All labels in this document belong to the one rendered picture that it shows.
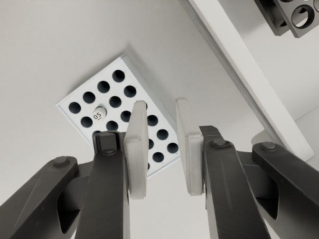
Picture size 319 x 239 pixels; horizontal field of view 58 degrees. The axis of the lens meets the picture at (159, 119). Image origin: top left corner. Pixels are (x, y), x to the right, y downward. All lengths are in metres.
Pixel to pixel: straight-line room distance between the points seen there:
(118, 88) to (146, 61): 0.05
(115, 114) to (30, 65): 0.11
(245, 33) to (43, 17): 0.21
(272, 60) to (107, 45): 0.17
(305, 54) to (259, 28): 0.05
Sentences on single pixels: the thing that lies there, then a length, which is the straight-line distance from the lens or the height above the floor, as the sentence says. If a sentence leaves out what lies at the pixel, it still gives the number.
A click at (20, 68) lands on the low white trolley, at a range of 0.36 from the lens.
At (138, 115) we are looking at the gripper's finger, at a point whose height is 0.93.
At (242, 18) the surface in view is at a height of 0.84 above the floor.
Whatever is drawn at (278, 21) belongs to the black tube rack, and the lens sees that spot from 0.23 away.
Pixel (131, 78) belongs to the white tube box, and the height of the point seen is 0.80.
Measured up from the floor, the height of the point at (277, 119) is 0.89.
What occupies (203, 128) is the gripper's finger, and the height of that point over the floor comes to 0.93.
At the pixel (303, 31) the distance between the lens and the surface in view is 0.20.
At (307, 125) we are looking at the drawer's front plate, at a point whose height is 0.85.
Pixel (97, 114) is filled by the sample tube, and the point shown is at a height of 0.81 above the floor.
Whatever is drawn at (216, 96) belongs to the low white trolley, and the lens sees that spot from 0.33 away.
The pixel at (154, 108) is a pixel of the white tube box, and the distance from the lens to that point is 0.30.
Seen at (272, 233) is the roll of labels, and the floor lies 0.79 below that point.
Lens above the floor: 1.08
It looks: 72 degrees down
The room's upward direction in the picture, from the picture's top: 178 degrees counter-clockwise
